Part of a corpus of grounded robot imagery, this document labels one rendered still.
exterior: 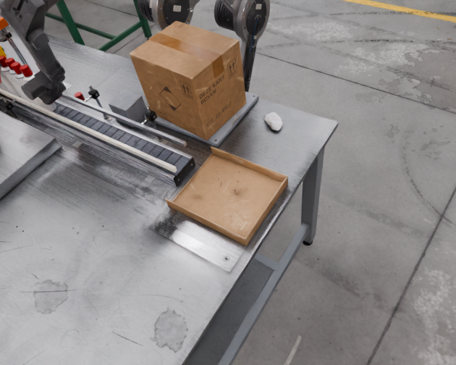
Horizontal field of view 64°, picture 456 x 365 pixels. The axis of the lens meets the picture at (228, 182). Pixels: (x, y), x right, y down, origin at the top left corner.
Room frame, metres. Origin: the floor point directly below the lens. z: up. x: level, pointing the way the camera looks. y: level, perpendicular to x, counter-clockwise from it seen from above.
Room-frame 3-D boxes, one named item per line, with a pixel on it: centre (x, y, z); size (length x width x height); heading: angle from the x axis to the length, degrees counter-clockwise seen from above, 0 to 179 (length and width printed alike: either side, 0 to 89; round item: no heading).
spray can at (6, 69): (1.42, 0.77, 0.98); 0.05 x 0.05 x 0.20
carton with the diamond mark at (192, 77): (1.16, 0.05, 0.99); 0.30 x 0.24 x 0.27; 42
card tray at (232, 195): (0.72, 0.01, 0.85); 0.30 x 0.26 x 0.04; 48
